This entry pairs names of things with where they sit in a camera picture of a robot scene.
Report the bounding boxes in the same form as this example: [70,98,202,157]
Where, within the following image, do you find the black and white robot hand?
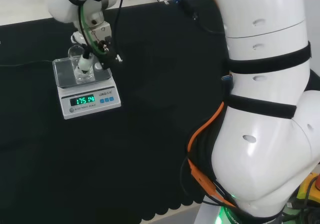
[71,21,123,74]

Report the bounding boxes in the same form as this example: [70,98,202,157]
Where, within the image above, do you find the clear glass beaker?
[67,45,96,84]

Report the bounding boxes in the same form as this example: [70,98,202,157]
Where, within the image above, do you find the white electronic balance steel pan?
[52,57,122,120]

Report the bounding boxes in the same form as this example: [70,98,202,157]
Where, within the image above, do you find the black bench cloth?
[0,0,320,224]

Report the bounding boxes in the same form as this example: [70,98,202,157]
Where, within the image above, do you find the yellow stop button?
[297,172,320,211]

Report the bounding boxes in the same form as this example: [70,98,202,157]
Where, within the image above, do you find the green cable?
[77,3,104,58]

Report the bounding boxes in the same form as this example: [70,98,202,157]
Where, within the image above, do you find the black balance power cable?
[0,59,55,68]

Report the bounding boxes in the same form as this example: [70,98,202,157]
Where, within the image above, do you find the black cable with plug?
[174,0,226,35]

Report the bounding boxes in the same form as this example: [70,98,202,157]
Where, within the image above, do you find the orange cable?
[96,0,238,209]

